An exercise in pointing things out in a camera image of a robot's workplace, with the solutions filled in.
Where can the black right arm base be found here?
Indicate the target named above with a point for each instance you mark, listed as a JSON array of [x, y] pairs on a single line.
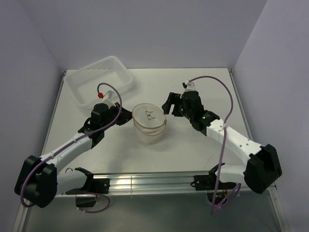
[[206, 183]]

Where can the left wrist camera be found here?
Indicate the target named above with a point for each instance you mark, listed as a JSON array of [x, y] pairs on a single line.
[[106, 96]]

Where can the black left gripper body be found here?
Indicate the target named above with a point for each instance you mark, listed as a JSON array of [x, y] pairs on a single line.
[[112, 111]]

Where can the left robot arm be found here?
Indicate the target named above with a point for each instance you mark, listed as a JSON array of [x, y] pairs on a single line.
[[54, 162]]

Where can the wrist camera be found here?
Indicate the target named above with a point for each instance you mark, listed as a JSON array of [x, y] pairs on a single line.
[[188, 86], [106, 96]]

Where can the white plastic mesh basket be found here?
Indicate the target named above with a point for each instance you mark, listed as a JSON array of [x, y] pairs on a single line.
[[82, 83]]

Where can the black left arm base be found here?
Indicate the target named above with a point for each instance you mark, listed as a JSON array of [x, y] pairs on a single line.
[[97, 189]]

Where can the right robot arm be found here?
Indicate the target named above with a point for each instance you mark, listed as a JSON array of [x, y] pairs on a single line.
[[260, 166]]

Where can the white mesh laundry bag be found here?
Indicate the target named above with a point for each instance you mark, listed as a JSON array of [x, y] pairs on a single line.
[[149, 123]]

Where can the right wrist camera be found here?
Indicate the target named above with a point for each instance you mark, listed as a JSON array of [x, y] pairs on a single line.
[[188, 86]]

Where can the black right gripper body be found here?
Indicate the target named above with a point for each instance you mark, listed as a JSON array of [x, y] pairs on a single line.
[[187, 113]]

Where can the aluminium front rail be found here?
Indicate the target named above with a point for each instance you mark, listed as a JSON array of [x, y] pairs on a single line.
[[149, 182]]

